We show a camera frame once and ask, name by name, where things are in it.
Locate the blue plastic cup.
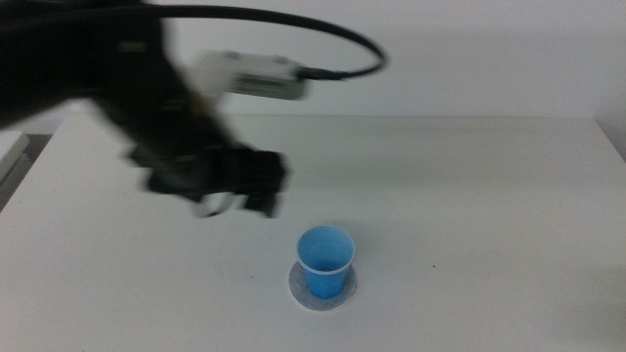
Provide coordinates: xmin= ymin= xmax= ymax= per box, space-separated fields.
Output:
xmin=295 ymin=225 xmax=357 ymax=301

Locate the grey round cup mat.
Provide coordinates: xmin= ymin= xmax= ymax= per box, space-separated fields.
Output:
xmin=288 ymin=260 xmax=358 ymax=313

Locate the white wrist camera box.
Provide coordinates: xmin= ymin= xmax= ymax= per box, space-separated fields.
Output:
xmin=194 ymin=49 xmax=311 ymax=102

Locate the black camera cable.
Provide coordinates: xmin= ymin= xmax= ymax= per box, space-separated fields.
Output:
xmin=146 ymin=4 xmax=389 ymax=81

